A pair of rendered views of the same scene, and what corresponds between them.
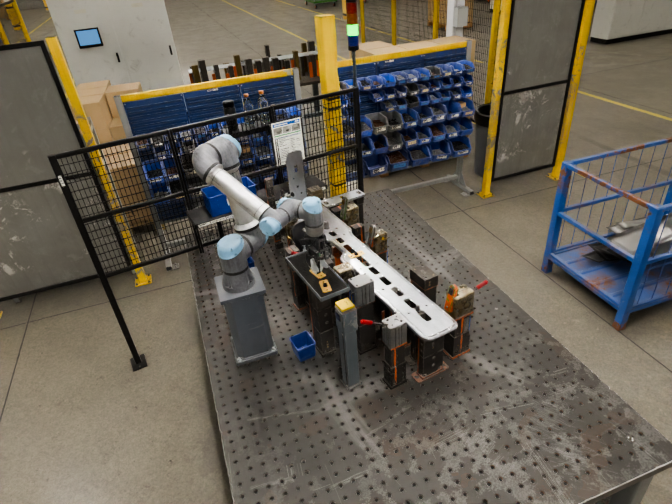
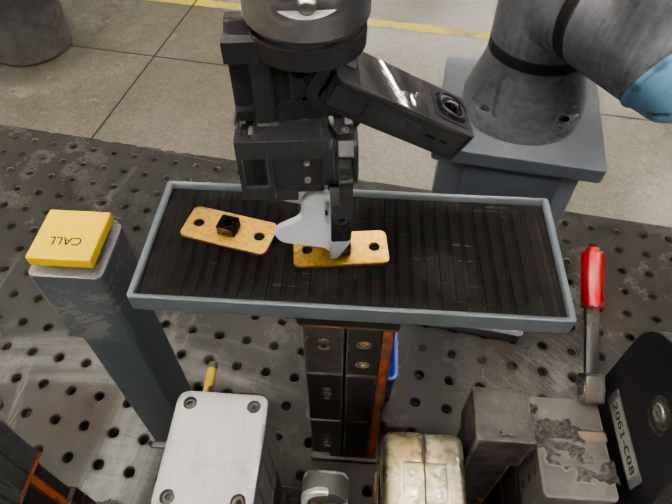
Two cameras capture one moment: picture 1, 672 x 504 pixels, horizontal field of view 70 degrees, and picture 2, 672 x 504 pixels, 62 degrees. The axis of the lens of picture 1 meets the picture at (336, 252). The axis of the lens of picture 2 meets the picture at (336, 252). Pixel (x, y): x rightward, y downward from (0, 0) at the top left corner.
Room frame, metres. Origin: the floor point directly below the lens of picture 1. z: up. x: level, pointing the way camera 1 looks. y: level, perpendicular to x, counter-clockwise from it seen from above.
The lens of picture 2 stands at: (1.89, -0.19, 1.55)
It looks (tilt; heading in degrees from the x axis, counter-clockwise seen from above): 51 degrees down; 120
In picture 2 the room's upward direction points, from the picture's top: straight up
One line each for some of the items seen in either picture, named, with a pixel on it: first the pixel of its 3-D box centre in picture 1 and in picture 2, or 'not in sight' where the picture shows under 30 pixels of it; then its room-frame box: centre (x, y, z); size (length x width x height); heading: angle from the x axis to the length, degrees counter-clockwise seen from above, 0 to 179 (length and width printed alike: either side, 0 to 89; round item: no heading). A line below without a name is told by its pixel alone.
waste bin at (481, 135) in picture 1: (495, 141); not in sight; (5.07, -1.88, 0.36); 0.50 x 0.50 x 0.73
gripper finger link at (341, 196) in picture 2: not in sight; (338, 191); (1.74, 0.07, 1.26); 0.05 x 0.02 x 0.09; 123
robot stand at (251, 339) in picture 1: (246, 316); (487, 211); (1.80, 0.46, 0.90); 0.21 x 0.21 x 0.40; 17
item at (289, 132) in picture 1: (288, 141); not in sight; (3.06, 0.25, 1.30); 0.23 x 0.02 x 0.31; 116
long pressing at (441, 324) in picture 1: (359, 256); not in sight; (2.08, -0.12, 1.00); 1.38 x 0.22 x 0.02; 26
